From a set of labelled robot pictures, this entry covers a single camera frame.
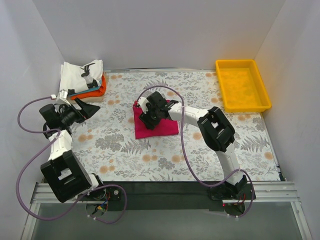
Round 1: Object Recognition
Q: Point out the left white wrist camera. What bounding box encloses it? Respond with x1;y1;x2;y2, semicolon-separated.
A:
50;90;71;106

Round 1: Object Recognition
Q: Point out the orange folded t shirt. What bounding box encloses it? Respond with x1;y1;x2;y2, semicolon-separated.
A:
70;75;107;100

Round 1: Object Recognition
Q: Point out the teal folded t shirt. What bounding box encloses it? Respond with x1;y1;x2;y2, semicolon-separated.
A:
67;86;100;97

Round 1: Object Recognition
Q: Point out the yellow plastic bin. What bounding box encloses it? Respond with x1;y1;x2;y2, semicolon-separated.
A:
215;59;272;113

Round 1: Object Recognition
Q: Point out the floral table mat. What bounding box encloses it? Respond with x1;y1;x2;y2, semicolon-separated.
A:
49;70;280;182

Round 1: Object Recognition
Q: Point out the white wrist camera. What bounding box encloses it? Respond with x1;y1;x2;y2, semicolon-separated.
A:
50;90;71;106
136;97;149;113

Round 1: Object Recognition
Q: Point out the magenta t shirt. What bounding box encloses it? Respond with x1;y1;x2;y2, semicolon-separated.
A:
132;101;179;140

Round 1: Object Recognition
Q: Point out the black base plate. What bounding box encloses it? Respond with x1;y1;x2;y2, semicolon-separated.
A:
77;180;257;212

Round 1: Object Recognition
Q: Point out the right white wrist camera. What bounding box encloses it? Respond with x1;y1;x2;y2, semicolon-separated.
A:
136;97;149;113

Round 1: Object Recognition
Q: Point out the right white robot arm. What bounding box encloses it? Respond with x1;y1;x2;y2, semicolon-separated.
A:
137;91;255;200

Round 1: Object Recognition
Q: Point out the beige folded t shirt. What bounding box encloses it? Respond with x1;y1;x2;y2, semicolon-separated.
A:
80;96;104;103

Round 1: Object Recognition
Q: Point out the aluminium front rail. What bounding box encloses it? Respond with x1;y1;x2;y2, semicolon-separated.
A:
21;181;312;240

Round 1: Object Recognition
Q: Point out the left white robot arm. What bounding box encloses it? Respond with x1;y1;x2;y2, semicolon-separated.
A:
39;98;107;203

